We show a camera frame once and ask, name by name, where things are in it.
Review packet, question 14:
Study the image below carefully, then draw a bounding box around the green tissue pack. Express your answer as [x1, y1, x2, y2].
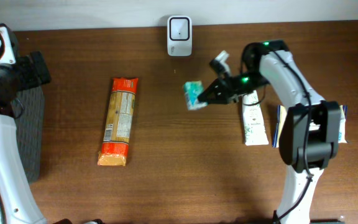
[183, 81, 208, 110]

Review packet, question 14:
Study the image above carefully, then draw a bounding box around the white tube brown cap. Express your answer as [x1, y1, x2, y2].
[242, 90, 269, 146]

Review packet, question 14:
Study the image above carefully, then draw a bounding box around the yellow white wipes bag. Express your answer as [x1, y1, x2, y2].
[272, 105, 348, 148]

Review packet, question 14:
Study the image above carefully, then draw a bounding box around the orange pasta package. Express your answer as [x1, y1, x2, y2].
[98, 78, 139, 166]

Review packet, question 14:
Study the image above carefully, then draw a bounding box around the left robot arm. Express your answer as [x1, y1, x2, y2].
[0, 52, 51, 223]

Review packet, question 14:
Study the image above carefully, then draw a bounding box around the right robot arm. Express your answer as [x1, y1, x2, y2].
[198, 40, 341, 223]

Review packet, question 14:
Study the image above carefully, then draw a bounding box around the white barcode scanner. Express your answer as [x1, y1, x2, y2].
[167, 16, 193, 57]

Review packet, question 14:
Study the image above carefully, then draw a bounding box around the grey mesh basket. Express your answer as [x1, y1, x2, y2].
[11, 86, 45, 184]

